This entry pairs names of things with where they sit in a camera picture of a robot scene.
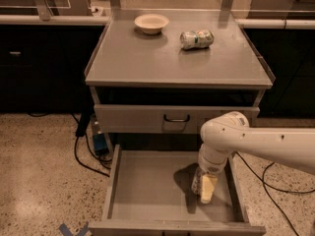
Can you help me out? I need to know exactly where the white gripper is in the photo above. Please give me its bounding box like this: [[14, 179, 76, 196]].
[[198, 144, 227, 204]]

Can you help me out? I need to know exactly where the clear plastic water bottle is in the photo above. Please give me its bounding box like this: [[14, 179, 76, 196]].
[[191, 167, 205, 195]]

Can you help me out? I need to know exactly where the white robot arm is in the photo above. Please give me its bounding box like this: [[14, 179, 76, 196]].
[[191, 111, 315, 204]]

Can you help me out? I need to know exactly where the open grey middle drawer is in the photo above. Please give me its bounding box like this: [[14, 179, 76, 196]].
[[90, 147, 266, 236]]

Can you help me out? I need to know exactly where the closed grey upper drawer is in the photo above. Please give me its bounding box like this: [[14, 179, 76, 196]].
[[94, 104, 259, 134]]

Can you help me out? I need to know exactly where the grey drawer cabinet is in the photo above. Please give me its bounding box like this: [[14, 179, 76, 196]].
[[86, 10, 274, 150]]

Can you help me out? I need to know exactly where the blue power box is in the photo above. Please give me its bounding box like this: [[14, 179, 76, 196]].
[[92, 121, 109, 156]]

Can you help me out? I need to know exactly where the crushed green white can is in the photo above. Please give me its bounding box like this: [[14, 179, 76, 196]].
[[180, 29, 215, 50]]

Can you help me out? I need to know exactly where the blue floor tape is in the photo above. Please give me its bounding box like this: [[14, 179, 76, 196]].
[[58, 222, 90, 236]]

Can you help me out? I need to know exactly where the white paper bowl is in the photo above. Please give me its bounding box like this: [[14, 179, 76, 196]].
[[134, 14, 169, 34]]

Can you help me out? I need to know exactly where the dark background cabinet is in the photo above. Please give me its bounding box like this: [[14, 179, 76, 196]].
[[0, 25, 103, 113]]

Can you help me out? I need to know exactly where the black floor cable right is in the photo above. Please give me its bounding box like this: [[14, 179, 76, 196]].
[[235, 151, 315, 236]]

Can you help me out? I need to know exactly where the black floor cable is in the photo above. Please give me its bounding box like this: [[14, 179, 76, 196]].
[[235, 151, 315, 236], [27, 112, 113, 178]]

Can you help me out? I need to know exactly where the black drawer handle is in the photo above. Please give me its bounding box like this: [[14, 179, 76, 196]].
[[163, 114, 190, 123]]

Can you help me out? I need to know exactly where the black floor cable left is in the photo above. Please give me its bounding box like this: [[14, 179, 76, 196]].
[[27, 112, 113, 178]]

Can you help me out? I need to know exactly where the white horizontal rail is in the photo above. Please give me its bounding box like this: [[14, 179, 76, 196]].
[[0, 15, 315, 30]]

